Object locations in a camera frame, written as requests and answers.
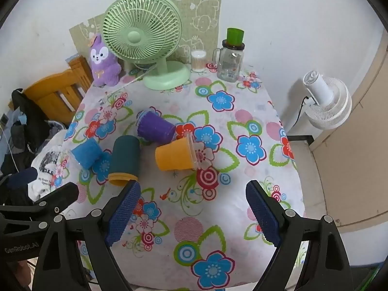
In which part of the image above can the dark teal cup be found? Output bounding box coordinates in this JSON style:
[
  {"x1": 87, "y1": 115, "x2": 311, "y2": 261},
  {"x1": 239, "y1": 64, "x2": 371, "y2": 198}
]
[{"x1": 108, "y1": 135, "x2": 141, "y2": 187}]

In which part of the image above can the white printed shirt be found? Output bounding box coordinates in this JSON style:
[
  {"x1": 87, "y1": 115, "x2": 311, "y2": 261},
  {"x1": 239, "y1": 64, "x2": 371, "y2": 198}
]
[{"x1": 29, "y1": 145, "x2": 72, "y2": 202}]

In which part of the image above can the wooden chair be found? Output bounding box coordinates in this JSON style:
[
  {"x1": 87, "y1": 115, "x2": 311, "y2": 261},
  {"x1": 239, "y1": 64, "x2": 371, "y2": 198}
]
[{"x1": 23, "y1": 56, "x2": 94, "y2": 122}]

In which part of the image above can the black power cable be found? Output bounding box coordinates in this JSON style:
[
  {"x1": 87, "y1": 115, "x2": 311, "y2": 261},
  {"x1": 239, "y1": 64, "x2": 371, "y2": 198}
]
[{"x1": 286, "y1": 95, "x2": 313, "y2": 134}]

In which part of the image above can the green desk fan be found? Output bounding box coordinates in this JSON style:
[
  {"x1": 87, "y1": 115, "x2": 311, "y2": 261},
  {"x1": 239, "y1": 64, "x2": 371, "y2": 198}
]
[{"x1": 102, "y1": 0, "x2": 192, "y2": 91}]

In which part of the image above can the white fan cable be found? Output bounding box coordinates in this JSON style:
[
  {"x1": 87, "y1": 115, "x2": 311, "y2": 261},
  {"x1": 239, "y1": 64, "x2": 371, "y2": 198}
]
[{"x1": 100, "y1": 68, "x2": 154, "y2": 104}]

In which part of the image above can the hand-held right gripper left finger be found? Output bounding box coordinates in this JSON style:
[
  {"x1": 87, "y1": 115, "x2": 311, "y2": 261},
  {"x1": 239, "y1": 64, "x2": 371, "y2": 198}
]
[{"x1": 32, "y1": 179, "x2": 142, "y2": 291}]

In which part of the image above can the glass jar with green lid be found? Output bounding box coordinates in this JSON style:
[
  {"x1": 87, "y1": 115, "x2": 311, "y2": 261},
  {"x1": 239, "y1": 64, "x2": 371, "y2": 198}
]
[{"x1": 212, "y1": 28, "x2": 245, "y2": 82}]

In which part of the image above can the purple plush toy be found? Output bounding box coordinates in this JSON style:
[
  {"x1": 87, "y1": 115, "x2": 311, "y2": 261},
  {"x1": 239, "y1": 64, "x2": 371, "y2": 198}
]
[{"x1": 89, "y1": 34, "x2": 122, "y2": 87}]

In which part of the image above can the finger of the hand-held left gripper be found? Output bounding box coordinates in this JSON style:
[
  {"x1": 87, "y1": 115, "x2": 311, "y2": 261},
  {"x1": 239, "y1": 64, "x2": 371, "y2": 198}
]
[{"x1": 29, "y1": 183, "x2": 80, "y2": 222}]

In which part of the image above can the dark clothes pile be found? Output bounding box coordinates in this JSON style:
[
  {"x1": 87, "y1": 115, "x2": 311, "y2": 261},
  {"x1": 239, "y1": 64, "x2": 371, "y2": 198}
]
[{"x1": 0, "y1": 89, "x2": 64, "y2": 176}]

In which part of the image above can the dark blue cloth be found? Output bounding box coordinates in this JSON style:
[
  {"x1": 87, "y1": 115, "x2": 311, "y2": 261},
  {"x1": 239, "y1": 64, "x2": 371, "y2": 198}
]
[{"x1": 0, "y1": 167, "x2": 39, "y2": 205}]

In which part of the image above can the blue cup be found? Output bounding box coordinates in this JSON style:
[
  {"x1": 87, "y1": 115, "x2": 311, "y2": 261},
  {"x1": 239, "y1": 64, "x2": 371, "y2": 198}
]
[{"x1": 71, "y1": 138, "x2": 101, "y2": 170}]

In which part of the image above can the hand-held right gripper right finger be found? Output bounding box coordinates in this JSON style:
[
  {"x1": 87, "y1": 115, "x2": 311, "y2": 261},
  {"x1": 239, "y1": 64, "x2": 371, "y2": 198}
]
[{"x1": 245, "y1": 180, "x2": 354, "y2": 291}]

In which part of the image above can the floral tablecloth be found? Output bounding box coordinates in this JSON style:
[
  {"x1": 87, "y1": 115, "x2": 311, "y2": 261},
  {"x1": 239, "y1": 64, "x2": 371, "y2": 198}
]
[{"x1": 53, "y1": 64, "x2": 305, "y2": 290}]

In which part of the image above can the cotton swab container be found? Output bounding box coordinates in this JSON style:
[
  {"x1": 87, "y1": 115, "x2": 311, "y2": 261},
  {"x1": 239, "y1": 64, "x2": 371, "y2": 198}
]
[{"x1": 191, "y1": 50, "x2": 207, "y2": 73}]

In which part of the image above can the purple cup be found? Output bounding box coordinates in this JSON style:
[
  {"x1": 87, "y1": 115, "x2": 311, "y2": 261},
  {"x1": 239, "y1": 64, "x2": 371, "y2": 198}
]
[{"x1": 137, "y1": 109, "x2": 177, "y2": 145}]

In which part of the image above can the white fan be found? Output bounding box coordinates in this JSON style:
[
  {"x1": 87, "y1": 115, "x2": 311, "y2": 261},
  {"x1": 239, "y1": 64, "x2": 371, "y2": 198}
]
[{"x1": 302, "y1": 70, "x2": 353, "y2": 131}]

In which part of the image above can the orange cup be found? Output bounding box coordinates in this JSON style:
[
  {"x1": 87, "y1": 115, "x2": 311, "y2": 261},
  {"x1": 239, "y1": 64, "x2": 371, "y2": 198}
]
[{"x1": 155, "y1": 133, "x2": 198, "y2": 172}]

